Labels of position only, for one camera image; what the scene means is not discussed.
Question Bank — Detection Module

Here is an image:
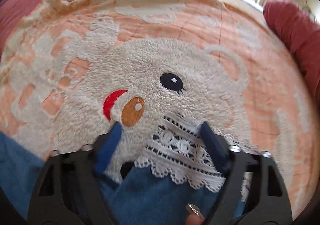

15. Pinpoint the blue denim pants lace trim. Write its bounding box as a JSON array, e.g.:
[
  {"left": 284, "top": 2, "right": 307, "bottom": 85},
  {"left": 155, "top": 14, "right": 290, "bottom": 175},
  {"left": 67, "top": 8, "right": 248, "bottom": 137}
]
[{"left": 0, "top": 112, "right": 253, "bottom": 225}]

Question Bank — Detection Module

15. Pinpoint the right hand thumb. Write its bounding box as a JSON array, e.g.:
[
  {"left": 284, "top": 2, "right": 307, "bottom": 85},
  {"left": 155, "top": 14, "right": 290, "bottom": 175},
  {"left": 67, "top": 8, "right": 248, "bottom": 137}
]
[{"left": 185, "top": 203, "right": 205, "bottom": 225}]

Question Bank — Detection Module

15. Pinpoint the orange white bear blanket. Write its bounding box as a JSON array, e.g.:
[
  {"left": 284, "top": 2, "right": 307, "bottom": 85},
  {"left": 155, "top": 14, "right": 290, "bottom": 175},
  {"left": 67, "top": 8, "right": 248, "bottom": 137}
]
[{"left": 1, "top": 0, "right": 319, "bottom": 217}]

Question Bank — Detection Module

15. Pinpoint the red rolled duvet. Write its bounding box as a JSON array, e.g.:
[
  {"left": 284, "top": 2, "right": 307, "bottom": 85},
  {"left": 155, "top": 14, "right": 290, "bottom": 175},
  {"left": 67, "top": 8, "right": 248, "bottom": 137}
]
[{"left": 264, "top": 0, "right": 319, "bottom": 103}]

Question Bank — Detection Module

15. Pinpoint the pink quilted pillow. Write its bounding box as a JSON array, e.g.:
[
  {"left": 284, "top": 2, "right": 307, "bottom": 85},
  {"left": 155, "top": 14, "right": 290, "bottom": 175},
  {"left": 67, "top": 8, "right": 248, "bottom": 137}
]
[{"left": 0, "top": 0, "right": 42, "bottom": 52}]

